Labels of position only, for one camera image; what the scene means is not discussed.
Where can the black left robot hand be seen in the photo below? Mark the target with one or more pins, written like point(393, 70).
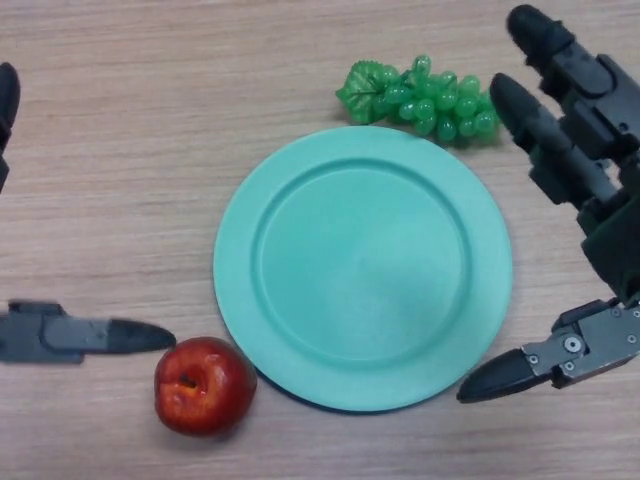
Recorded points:
point(60, 335)

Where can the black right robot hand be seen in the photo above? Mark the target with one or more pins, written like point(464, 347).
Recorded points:
point(615, 250)

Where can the red apple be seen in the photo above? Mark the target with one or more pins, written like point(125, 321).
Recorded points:
point(210, 395)

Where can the green round plate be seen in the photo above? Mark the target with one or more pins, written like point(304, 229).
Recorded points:
point(365, 265)

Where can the green plastic grape bunch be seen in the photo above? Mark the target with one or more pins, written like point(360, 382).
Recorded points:
point(425, 107)

